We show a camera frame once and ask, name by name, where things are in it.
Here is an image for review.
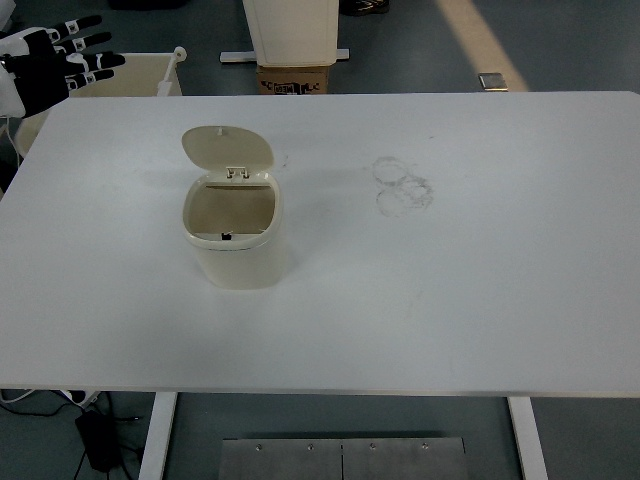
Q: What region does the silver metal floor bar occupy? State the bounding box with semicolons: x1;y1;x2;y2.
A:
220;48;352;65

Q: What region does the white plastic brush handle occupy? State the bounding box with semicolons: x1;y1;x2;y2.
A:
156;46;189;98

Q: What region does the large cream plastic tub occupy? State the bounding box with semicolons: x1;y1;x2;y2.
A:
14;52;184;157

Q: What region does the white table leg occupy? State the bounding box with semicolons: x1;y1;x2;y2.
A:
136;391;179;480
505;396;549;480

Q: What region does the grey metal plate with screws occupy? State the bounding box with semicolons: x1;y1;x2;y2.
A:
220;437;467;480

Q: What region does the black power adapter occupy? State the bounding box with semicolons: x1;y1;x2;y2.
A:
74;409;123;473

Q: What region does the person's shoe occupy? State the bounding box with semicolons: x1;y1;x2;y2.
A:
344;0;392;18

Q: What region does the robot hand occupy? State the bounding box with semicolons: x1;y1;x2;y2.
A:
0;14;126;120

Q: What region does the brown cardboard box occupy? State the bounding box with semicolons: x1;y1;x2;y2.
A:
256;64;332;96

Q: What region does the tall white plastic bin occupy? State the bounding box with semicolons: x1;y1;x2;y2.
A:
242;0;342;68

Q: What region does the small grey metal square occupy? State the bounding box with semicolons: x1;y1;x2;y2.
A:
477;72;510;93

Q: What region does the black cable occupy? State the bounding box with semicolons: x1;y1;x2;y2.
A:
0;391;151;480

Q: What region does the cream lidded trash bin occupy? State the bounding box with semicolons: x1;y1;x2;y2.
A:
180;124;290;290

